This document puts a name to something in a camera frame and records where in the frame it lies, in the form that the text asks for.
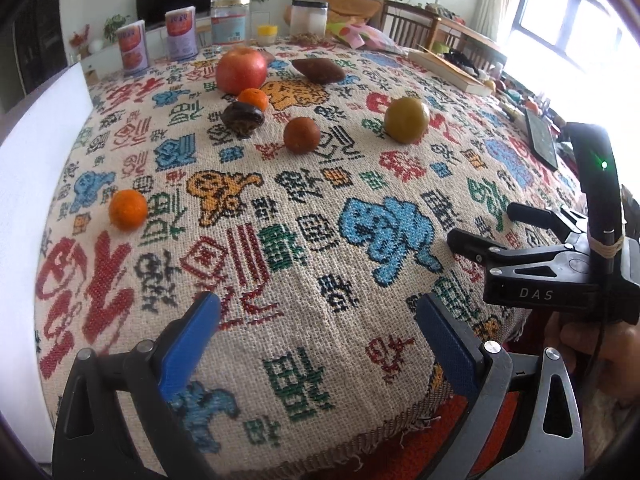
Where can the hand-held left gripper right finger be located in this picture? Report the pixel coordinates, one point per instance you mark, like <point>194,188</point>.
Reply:
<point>445,345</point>

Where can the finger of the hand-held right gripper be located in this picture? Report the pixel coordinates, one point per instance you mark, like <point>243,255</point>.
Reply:
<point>535,212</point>
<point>480,247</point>

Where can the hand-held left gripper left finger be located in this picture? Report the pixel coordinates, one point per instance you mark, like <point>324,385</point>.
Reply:
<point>192,345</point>

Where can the yellow green round fruit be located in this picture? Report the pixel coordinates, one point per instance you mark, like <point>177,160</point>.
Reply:
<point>406,119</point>

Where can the orange tangerine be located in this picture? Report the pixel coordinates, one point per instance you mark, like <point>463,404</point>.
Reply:
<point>252,99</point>
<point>128,210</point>

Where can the brown round fruit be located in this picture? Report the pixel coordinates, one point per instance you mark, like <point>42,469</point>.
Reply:
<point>301,135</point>

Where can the dark brown glossy fruit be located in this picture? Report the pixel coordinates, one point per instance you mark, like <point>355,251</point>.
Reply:
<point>243,119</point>

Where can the red apple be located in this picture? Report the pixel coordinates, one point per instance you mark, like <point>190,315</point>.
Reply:
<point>241,70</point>

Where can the person's right hand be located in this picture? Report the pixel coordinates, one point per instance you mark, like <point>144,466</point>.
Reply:
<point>575,342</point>

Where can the black tablet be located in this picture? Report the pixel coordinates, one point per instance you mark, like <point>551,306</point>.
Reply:
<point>542,137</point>

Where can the row of small trinkets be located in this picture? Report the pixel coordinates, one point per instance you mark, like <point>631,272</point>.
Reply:
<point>520,95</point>

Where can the printed woven tablecloth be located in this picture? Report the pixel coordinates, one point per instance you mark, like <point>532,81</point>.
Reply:
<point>310,240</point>

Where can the thick white book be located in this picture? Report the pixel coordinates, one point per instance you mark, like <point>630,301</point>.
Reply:
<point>450,67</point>

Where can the window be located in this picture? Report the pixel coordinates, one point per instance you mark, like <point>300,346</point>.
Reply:
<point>565,15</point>

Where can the wooden chair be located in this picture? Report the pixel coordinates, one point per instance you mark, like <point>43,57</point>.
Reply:
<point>415,20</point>

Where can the white board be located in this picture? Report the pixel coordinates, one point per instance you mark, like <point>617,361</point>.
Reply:
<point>35,175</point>

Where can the brown sweet potato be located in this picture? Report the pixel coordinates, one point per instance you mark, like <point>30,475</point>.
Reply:
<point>317,70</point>

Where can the pink fruit print snack bag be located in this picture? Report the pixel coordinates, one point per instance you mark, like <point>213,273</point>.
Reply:
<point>360,35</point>

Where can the pile of nut shells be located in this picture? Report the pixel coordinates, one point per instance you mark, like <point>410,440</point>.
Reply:
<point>307,37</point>

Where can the orange cushion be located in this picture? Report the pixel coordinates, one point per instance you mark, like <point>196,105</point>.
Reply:
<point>350,5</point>

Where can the clear container black lid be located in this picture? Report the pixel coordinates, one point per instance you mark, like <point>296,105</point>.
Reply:
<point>309,19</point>

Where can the small yellow lid jar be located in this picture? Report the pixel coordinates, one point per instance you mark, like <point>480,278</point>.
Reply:
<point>266,35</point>

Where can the left red-white milk carton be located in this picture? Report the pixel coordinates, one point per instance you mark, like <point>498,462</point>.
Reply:
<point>134,47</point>

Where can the red flowering plant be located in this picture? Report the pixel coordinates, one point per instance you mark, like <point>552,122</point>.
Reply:
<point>80,40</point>

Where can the glass jar with label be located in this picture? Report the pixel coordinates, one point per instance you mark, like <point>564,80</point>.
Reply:
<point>230,21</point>

